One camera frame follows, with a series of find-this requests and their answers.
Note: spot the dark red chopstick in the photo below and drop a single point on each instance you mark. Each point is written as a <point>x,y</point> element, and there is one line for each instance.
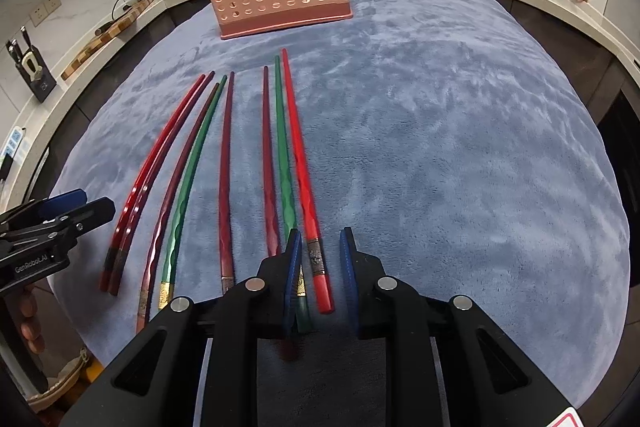
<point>155,237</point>
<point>269,187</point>
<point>224,217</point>

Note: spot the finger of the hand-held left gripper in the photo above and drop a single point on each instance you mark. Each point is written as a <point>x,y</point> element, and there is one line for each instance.
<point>90,214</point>
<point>62,202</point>

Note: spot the white wall socket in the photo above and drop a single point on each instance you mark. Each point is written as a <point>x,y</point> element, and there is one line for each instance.
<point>45,11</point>

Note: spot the white power strip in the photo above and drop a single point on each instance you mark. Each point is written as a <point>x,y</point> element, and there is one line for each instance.
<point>12,148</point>

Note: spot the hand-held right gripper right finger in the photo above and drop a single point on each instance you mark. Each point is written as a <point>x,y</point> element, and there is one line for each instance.
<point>350,287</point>

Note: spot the person's left hand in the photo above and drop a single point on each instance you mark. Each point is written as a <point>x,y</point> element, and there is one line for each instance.
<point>29,322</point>

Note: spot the tan rounded object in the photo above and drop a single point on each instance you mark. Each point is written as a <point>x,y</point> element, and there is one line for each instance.
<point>65,374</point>

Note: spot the blue-grey fleece mat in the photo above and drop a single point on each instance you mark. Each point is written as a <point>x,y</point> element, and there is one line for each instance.
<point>450,157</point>

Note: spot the black knife block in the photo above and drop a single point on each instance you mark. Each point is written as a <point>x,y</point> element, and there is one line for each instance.
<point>32,67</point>

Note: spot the checkered wooden cutting board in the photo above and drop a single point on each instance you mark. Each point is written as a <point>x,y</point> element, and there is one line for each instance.
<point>107,37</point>

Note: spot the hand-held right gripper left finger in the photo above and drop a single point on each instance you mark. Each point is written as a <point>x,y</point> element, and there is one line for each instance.
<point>292,282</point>

